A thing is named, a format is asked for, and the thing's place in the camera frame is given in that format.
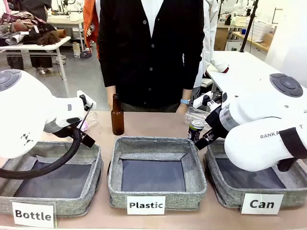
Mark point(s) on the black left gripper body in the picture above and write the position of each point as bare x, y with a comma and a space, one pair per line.
69, 131

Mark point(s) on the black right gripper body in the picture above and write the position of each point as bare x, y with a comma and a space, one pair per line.
218, 122

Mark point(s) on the dark crushed drink can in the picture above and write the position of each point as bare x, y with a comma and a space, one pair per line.
195, 129

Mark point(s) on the clear plastic bottle pink label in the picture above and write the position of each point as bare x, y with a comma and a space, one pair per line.
93, 119

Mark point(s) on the clear plastic bottle without label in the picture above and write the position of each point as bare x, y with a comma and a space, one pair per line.
194, 115

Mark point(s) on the brown glass bottle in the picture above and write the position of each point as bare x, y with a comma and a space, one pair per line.
117, 119

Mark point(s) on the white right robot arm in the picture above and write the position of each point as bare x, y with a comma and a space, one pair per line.
251, 143

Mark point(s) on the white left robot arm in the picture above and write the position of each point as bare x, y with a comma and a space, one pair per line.
24, 107

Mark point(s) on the person left forearm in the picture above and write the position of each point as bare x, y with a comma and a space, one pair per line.
185, 94

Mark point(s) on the person right forearm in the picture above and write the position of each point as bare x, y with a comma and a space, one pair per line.
112, 95

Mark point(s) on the grey fabric basket labelled Plastic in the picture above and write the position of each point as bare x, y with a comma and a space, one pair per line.
153, 146

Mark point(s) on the grey fabric basket labelled Can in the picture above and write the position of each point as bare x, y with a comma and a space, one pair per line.
225, 189

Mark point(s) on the grey fabric basket labelled Bottle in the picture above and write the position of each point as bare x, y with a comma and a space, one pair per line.
60, 201

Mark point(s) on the white sign reading Can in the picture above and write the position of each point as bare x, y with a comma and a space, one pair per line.
262, 204

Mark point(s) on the person left hand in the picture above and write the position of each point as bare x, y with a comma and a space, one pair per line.
182, 109

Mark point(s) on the light blue wristband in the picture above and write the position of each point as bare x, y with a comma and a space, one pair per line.
185, 101

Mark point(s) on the large white rounded table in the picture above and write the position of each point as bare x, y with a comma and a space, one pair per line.
239, 67

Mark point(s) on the person in dark trousers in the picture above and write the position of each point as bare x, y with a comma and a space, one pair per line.
38, 60

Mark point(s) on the small carton on floor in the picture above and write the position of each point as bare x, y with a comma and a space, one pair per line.
76, 49

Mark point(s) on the white sign reading Plastic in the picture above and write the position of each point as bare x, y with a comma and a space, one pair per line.
145, 205

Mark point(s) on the person in white coat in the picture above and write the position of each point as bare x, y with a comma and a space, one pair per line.
213, 36

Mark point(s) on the white table with clothes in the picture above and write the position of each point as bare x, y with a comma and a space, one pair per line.
48, 46

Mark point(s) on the wooden workbench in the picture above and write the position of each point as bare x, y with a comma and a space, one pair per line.
254, 42

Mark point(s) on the white sign reading Bottle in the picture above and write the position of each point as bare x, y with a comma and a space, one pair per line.
33, 215

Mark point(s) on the person torso in black cardigan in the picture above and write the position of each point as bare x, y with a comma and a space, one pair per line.
148, 60

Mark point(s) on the black tripod pole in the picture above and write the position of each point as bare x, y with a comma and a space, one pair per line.
248, 26

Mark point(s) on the stack of clear plastic boxes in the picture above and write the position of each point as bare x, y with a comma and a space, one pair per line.
262, 28

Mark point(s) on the white background work table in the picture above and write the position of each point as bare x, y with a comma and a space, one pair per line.
67, 22

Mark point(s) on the person in orange jacket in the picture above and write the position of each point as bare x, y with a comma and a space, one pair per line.
90, 24

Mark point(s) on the pile of dark clothes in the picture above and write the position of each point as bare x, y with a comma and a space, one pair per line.
31, 28

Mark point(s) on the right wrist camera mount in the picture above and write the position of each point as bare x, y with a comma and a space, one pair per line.
212, 100

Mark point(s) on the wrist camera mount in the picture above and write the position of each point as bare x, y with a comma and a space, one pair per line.
87, 99
212, 100

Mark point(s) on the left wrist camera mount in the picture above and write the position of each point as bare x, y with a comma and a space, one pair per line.
87, 99

